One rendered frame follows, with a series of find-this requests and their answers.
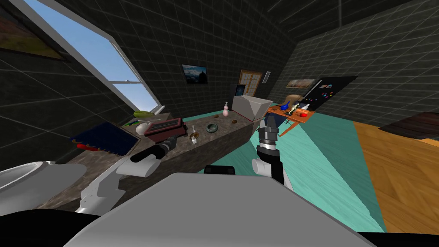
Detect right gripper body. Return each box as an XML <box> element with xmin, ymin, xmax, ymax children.
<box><xmin>259</xmin><ymin>126</ymin><xmax>280</xmax><ymax>146</ymax></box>

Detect dark red toaster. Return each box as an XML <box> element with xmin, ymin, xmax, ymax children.
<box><xmin>144</xmin><ymin>118</ymin><xmax>188</xmax><ymax>144</ymax></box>

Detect orange wooden table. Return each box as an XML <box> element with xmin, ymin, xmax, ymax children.
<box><xmin>267</xmin><ymin>101</ymin><xmax>316</xmax><ymax>137</ymax></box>

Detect grey box sink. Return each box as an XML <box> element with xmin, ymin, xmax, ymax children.
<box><xmin>232</xmin><ymin>95</ymin><xmax>274</xmax><ymax>122</ymax></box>

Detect tan wooden chair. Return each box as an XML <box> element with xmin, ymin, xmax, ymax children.
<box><xmin>278</xmin><ymin>94</ymin><xmax>303</xmax><ymax>108</ymax></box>

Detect black fridge with magnets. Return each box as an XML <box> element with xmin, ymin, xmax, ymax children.
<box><xmin>301</xmin><ymin>75</ymin><xmax>358</xmax><ymax>112</ymax></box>

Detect dark blue dish mat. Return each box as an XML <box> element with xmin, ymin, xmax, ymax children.
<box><xmin>70</xmin><ymin>121</ymin><xmax>141</xmax><ymax>157</ymax></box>

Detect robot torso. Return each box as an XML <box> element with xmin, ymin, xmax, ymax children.
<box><xmin>63</xmin><ymin>165</ymin><xmax>379</xmax><ymax>247</ymax></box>

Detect red oblong object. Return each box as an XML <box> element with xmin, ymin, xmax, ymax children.
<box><xmin>77</xmin><ymin>143</ymin><xmax>101</xmax><ymax>153</ymax></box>

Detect white framed window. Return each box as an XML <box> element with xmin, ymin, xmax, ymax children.
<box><xmin>7</xmin><ymin>0</ymin><xmax>165</xmax><ymax>115</ymax></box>

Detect dark brown table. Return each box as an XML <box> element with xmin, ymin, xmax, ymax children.
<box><xmin>379</xmin><ymin>111</ymin><xmax>439</xmax><ymax>141</ymax></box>

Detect white round basin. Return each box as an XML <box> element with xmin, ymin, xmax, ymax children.
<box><xmin>0</xmin><ymin>160</ymin><xmax>88</xmax><ymax>217</ymax></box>

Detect pale orange wall picture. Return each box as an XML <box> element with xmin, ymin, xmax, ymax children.
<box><xmin>286</xmin><ymin>78</ymin><xmax>317</xmax><ymax>90</ymax></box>

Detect blue sky wall picture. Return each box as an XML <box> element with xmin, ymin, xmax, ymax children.
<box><xmin>181</xmin><ymin>63</ymin><xmax>208</xmax><ymax>85</ymax></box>

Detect brown landscape wall picture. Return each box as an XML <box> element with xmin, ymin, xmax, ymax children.
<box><xmin>0</xmin><ymin>13</ymin><xmax>66</xmax><ymax>62</ymax></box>

